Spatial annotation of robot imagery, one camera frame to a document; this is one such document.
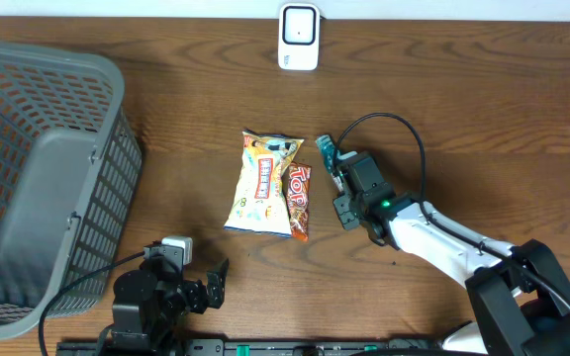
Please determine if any red Top candy bar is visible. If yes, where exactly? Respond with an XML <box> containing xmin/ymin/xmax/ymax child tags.
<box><xmin>286</xmin><ymin>162</ymin><xmax>311</xmax><ymax>242</ymax></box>

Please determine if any blue mouthwash bottle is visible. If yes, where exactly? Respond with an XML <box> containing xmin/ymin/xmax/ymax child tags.
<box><xmin>316</xmin><ymin>134</ymin><xmax>343</xmax><ymax>193</ymax></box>

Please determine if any yellow snack bag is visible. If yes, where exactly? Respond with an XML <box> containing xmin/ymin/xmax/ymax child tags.
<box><xmin>224</xmin><ymin>130</ymin><xmax>304</xmax><ymax>237</ymax></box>

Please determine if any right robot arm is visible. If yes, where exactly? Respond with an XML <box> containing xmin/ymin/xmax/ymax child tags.
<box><xmin>332</xmin><ymin>152</ymin><xmax>570</xmax><ymax>355</ymax></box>

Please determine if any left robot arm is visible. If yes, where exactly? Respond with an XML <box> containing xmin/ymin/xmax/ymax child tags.
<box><xmin>95</xmin><ymin>254</ymin><xmax>230</xmax><ymax>355</ymax></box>

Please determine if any white barcode scanner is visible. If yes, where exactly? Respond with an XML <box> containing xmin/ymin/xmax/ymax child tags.
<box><xmin>277</xmin><ymin>3</ymin><xmax>321</xmax><ymax>71</ymax></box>

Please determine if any grey plastic basket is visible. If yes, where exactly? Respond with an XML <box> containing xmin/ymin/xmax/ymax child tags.
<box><xmin>0</xmin><ymin>42</ymin><xmax>143</xmax><ymax>340</ymax></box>

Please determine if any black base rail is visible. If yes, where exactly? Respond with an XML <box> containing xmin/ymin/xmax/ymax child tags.
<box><xmin>55</xmin><ymin>338</ymin><xmax>443</xmax><ymax>356</ymax></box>

